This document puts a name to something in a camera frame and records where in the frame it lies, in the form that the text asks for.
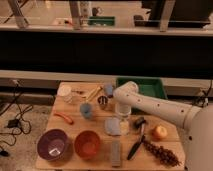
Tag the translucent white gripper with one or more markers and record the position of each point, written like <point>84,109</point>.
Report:
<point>124,125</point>

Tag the grey-blue towel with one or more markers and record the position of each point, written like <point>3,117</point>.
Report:
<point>112,126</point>

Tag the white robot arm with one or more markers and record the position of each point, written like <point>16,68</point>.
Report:
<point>196,121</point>

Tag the green plastic tray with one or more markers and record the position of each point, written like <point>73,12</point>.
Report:
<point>148,86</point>

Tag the orange apple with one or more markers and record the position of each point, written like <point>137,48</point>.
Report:
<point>160,132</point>

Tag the blue cup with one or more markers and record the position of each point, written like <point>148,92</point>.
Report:
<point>86,110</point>

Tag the yellow wooden spoon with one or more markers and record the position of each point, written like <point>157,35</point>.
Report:
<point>93,93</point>

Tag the orange bowl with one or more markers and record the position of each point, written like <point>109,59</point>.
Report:
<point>87,144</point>

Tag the brown pine cone bunch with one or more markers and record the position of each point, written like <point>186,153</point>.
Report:
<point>165,156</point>

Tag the orange carrot toy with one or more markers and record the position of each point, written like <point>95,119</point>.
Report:
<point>65,117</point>

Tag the purple bowl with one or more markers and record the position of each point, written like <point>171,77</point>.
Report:
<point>53,144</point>

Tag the green background bin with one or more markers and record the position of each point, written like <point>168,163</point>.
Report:
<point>102,20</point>

